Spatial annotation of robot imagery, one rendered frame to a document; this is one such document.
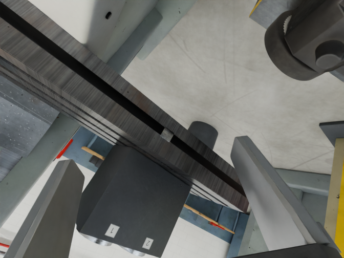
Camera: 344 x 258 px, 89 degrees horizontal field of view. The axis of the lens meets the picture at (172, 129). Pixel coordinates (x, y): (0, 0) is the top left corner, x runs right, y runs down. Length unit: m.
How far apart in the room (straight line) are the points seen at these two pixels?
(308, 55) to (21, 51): 0.54
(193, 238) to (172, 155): 6.16
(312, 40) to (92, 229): 0.59
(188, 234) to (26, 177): 5.76
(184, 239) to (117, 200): 5.88
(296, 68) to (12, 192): 0.93
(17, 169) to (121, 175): 0.47
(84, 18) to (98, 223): 0.35
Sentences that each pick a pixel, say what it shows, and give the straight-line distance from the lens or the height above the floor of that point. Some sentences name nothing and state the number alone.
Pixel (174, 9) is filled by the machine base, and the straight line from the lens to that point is 1.09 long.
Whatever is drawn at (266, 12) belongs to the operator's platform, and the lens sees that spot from 0.72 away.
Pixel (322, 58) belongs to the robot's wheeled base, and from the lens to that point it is 0.49.
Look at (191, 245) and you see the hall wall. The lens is 6.50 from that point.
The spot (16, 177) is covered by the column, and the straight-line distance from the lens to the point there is 0.81.
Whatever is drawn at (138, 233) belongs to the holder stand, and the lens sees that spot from 0.46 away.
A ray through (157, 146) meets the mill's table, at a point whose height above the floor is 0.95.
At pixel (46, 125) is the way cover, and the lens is 0.73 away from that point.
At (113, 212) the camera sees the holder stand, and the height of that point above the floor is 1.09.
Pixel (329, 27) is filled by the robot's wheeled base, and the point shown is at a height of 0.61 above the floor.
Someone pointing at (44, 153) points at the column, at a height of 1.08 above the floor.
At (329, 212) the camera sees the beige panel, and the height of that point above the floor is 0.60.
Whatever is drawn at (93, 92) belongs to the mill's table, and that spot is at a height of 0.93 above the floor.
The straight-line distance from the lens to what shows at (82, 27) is 0.31.
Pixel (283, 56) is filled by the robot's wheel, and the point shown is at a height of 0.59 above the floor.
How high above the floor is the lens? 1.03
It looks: 21 degrees down
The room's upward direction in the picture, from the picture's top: 151 degrees counter-clockwise
